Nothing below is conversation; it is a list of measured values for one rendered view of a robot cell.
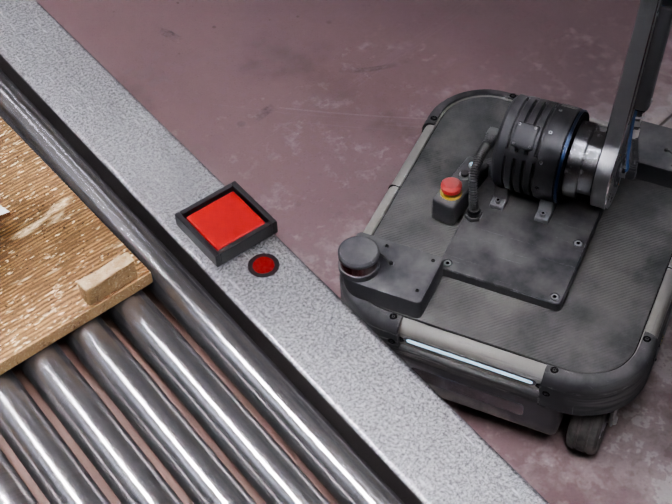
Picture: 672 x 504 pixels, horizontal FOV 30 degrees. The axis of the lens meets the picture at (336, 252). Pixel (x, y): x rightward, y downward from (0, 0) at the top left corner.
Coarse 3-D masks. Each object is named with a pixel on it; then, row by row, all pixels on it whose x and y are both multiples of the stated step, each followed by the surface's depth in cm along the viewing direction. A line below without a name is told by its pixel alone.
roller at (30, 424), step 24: (0, 384) 117; (0, 408) 115; (24, 408) 115; (0, 432) 116; (24, 432) 113; (48, 432) 114; (24, 456) 113; (48, 456) 112; (72, 456) 112; (48, 480) 110; (72, 480) 110
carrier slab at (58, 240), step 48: (0, 144) 136; (0, 192) 131; (48, 192) 131; (0, 240) 127; (48, 240) 127; (96, 240) 126; (0, 288) 123; (48, 288) 122; (0, 336) 119; (48, 336) 119
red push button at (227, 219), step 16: (208, 208) 130; (224, 208) 129; (240, 208) 129; (192, 224) 128; (208, 224) 128; (224, 224) 128; (240, 224) 128; (256, 224) 128; (208, 240) 127; (224, 240) 127
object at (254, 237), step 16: (224, 192) 131; (240, 192) 131; (192, 208) 129; (256, 208) 129; (272, 224) 128; (192, 240) 128; (240, 240) 126; (256, 240) 127; (208, 256) 126; (224, 256) 126
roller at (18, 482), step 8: (0, 456) 113; (0, 464) 112; (8, 464) 112; (0, 472) 111; (8, 472) 111; (16, 472) 112; (0, 480) 110; (8, 480) 110; (16, 480) 111; (0, 488) 110; (8, 488) 110; (16, 488) 110; (24, 488) 110; (0, 496) 109; (8, 496) 109; (16, 496) 109; (24, 496) 109; (32, 496) 110
